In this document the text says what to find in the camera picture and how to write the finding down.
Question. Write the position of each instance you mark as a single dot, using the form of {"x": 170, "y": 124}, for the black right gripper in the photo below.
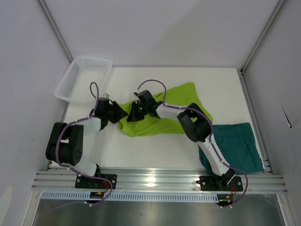
{"x": 133, "y": 116}

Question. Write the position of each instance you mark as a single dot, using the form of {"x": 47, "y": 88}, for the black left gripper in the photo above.
{"x": 120, "y": 113}

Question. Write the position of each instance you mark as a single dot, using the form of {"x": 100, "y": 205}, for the teal green shorts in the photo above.
{"x": 237, "y": 145}

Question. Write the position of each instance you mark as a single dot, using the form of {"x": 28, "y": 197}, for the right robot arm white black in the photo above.
{"x": 195, "y": 124}

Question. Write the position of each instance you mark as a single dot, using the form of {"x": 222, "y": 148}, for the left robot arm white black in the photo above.
{"x": 65, "y": 145}

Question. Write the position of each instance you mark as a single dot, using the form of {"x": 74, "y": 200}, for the white plastic basket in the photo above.
{"x": 74, "y": 86}

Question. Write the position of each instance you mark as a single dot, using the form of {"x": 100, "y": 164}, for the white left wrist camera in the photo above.
{"x": 106, "y": 95}

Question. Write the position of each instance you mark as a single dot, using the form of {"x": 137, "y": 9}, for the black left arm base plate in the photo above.
{"x": 92, "y": 183}

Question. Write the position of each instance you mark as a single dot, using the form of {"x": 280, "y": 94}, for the aluminium mounting rail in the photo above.
{"x": 157, "y": 180}

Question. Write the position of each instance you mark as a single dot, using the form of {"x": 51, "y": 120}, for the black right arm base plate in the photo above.
{"x": 208, "y": 183}

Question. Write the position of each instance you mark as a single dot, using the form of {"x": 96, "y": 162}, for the slotted white cable duct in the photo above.
{"x": 130, "y": 196}

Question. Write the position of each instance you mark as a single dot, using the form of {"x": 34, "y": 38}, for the left aluminium frame post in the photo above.
{"x": 55, "y": 29}

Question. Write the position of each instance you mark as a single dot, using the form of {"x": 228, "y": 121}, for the aluminium frame post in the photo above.
{"x": 276, "y": 12}
{"x": 55, "y": 29}

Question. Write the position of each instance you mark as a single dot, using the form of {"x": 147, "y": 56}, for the right aluminium frame post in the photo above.
{"x": 276, "y": 12}

